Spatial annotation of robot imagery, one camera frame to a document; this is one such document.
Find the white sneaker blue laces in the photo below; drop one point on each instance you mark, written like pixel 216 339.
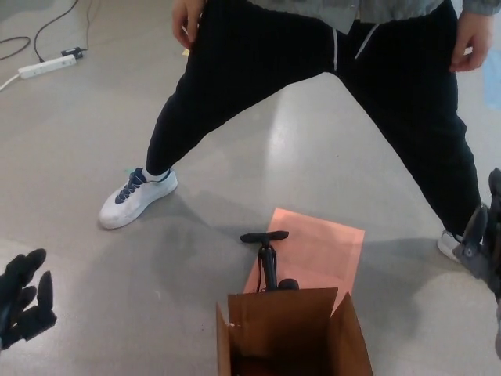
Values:
pixel 446 246
pixel 133 201

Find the white power strip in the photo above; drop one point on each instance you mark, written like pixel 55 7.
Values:
pixel 47 67

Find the person's right hand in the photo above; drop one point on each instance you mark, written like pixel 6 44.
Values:
pixel 188 23

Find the person's left hand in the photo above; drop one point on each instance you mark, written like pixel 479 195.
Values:
pixel 475 35

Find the blue floor sheet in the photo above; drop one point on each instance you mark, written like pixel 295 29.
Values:
pixel 493 78

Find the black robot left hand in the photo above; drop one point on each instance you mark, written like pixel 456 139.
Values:
pixel 19 297

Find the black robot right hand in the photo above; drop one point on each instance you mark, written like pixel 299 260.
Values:
pixel 487 243

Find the person's black trousers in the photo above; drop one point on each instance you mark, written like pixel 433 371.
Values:
pixel 254 78

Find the black air pump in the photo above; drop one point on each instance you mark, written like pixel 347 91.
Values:
pixel 268 262

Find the person's grey jacket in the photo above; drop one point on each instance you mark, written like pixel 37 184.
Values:
pixel 352 8

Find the black plug adapter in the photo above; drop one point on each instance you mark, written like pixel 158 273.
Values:
pixel 74 52

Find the brown cardboard box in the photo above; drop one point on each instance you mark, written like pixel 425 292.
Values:
pixel 282 317

